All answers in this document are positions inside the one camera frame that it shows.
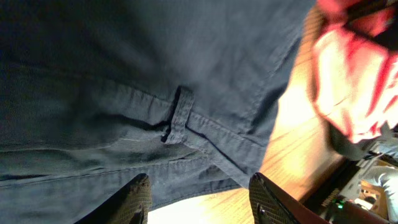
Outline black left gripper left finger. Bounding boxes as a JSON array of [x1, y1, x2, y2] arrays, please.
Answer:
[[76, 174, 152, 224]]

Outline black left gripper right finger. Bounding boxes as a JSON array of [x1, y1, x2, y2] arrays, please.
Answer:
[[249, 172, 328, 224]]

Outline navy blue shorts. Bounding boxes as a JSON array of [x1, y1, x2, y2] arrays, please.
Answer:
[[1, 0, 315, 223]]

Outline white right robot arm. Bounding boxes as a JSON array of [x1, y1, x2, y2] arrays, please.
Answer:
[[321, 164, 397, 224]]

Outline red t-shirt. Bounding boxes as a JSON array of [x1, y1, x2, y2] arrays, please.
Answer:
[[313, 0, 397, 143]]

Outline black garment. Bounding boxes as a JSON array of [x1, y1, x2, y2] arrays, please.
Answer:
[[344, 0, 397, 52]]

